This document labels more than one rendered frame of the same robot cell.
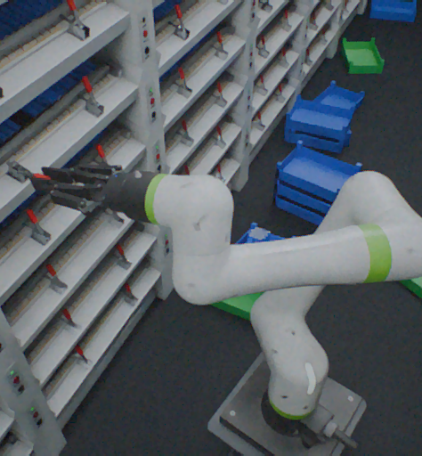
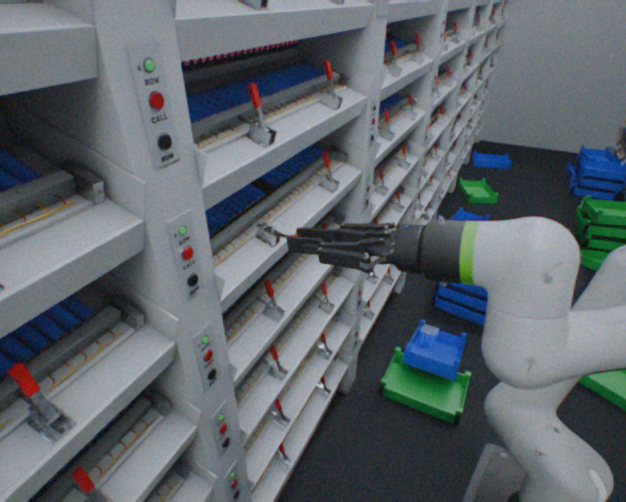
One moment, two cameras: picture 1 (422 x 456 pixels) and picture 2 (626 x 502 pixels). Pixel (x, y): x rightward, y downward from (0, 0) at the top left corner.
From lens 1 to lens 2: 0.49 m
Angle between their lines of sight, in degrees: 13
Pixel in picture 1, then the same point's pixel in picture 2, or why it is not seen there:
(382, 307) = (564, 404)
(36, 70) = (300, 126)
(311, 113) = not seen: hidden behind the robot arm
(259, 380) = (493, 487)
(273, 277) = (619, 353)
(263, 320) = (510, 414)
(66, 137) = (307, 207)
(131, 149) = not seen: hidden behind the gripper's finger
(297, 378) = (584, 489)
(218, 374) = (415, 476)
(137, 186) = (446, 233)
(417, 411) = not seen: outside the picture
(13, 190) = (264, 253)
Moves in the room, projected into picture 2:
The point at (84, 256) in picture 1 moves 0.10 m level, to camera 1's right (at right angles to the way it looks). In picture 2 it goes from (299, 341) to (337, 341)
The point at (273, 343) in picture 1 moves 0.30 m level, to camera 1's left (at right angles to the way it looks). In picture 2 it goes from (535, 443) to (390, 441)
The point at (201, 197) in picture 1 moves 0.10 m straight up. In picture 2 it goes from (553, 238) to (583, 160)
